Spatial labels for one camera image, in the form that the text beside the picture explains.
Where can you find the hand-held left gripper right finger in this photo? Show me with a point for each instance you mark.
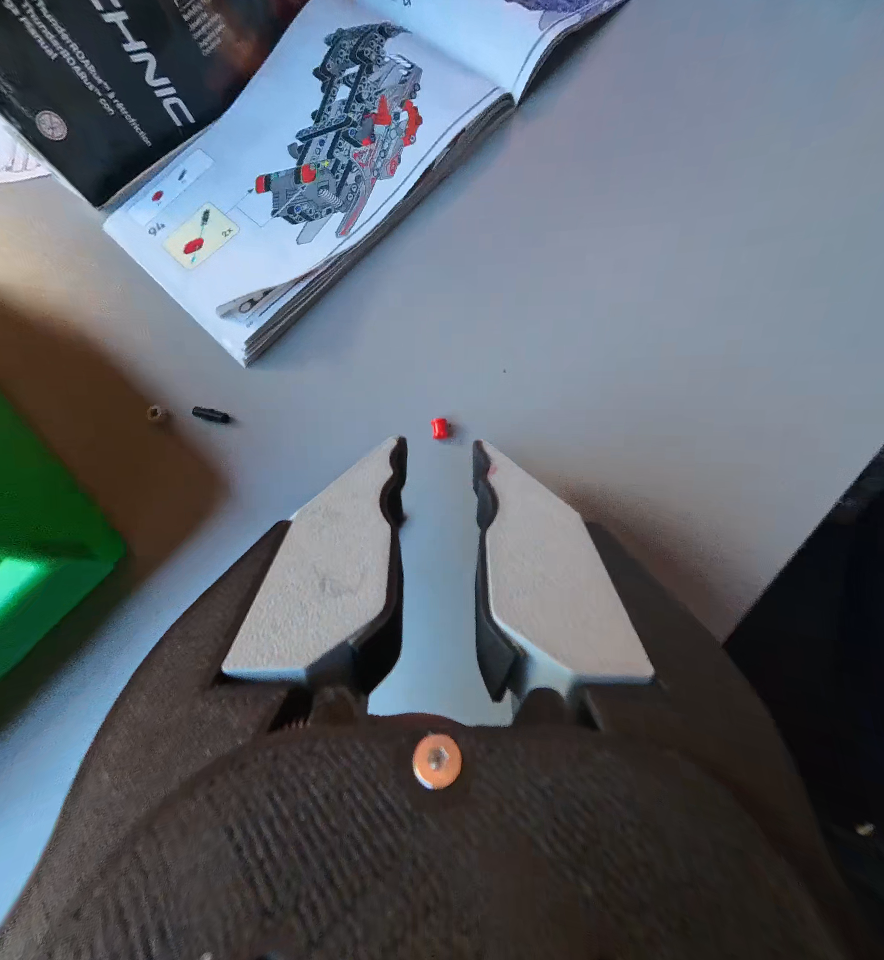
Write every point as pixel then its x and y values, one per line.
pixel 562 600

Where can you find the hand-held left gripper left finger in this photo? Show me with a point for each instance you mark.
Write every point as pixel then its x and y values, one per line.
pixel 314 592

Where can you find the small black lego pin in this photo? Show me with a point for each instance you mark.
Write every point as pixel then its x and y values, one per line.
pixel 210 415

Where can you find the small red lego bush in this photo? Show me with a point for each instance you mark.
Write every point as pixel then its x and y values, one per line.
pixel 439 427

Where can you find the small tan lego piece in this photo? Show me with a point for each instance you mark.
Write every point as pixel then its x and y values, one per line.
pixel 156 415

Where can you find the black toy set box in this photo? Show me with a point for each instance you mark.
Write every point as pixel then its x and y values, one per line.
pixel 111 75

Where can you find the green plastic bin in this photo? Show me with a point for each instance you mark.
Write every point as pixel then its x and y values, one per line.
pixel 21 525

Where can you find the open instruction booklet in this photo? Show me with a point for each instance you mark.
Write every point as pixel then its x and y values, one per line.
pixel 457 67

